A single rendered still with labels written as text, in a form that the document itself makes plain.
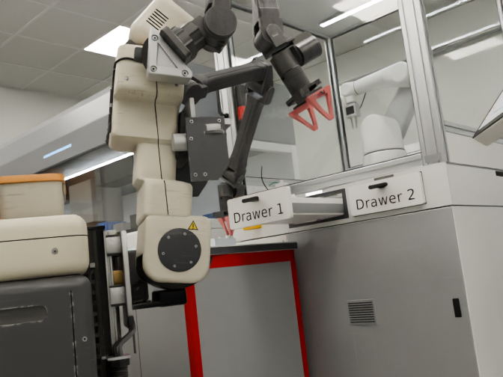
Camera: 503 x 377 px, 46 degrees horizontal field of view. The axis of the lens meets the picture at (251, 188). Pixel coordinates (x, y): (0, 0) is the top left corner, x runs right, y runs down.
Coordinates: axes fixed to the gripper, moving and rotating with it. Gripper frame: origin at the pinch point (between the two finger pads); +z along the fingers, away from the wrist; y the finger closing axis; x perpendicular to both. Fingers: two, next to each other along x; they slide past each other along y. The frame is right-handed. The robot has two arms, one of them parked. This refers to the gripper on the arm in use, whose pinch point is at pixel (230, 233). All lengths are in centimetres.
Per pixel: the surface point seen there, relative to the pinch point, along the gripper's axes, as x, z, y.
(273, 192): 17.3, -9.9, -32.3
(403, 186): -9, -7, -68
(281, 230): -20.7, 0.0, -11.5
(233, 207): 13.8, -8.0, -12.6
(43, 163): -21, -58, 137
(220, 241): 7.8, 3.2, -0.8
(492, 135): 22, -13, -105
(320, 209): -1.0, -3.3, -40.0
